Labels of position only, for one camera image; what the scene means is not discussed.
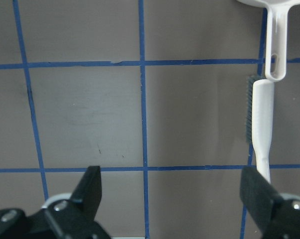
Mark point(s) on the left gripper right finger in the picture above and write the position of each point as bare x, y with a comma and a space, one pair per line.
277, 215

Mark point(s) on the beige hand brush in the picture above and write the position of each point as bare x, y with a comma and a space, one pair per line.
259, 121

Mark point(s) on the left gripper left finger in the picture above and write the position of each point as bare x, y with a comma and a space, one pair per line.
72, 216

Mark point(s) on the beige plastic dustpan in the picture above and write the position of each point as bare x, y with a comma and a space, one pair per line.
276, 35

